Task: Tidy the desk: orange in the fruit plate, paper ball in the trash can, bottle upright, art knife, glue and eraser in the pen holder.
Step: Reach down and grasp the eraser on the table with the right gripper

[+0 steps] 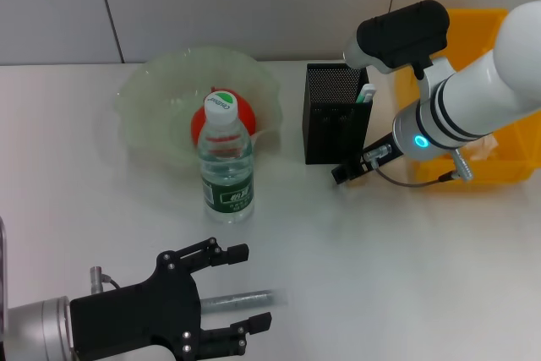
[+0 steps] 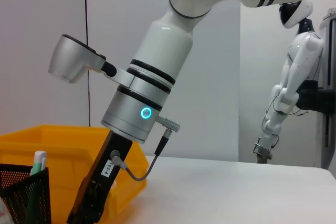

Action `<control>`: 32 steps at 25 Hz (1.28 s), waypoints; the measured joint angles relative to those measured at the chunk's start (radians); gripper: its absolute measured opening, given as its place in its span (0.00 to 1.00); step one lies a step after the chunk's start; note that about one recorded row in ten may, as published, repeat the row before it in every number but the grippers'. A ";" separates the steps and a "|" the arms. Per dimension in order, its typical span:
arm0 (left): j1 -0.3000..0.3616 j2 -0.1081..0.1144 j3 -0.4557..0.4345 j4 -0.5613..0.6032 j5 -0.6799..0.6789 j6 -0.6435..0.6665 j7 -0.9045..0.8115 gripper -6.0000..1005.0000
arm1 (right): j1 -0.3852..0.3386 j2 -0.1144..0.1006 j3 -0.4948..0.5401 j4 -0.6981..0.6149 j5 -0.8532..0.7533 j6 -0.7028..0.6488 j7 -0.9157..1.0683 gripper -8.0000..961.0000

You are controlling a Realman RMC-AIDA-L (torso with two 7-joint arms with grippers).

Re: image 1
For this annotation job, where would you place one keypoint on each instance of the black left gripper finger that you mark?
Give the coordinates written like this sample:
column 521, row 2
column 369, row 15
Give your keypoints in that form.
column 228, row 340
column 211, row 253

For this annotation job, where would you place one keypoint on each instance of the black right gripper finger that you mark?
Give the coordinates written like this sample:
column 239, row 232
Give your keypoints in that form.
column 346, row 173

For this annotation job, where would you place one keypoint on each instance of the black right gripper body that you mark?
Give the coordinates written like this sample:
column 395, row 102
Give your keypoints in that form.
column 376, row 154

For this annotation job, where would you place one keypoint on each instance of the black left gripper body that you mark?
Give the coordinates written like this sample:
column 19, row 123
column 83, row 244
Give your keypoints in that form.
column 135, row 318

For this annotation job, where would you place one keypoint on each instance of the silver grey marker pen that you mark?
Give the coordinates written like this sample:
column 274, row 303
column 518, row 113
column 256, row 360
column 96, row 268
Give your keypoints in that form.
column 236, row 299

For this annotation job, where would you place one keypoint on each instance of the mint green utility knife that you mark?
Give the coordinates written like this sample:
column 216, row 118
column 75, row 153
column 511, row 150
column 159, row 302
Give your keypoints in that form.
column 365, row 92

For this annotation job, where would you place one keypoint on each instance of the clear green-label water bottle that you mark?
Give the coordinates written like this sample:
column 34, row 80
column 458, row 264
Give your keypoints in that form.
column 226, row 192

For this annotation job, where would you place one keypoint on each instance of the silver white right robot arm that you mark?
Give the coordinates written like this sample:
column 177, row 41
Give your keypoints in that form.
column 477, row 94

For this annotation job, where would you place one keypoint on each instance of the black mesh pen holder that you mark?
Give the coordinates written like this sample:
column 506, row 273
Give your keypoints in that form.
column 334, row 137

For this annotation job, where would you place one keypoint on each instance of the green glass fruit plate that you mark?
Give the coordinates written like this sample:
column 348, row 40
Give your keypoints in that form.
column 169, row 94

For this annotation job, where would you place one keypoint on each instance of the yellow plastic bin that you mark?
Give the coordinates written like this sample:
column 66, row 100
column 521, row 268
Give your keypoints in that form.
column 507, row 166

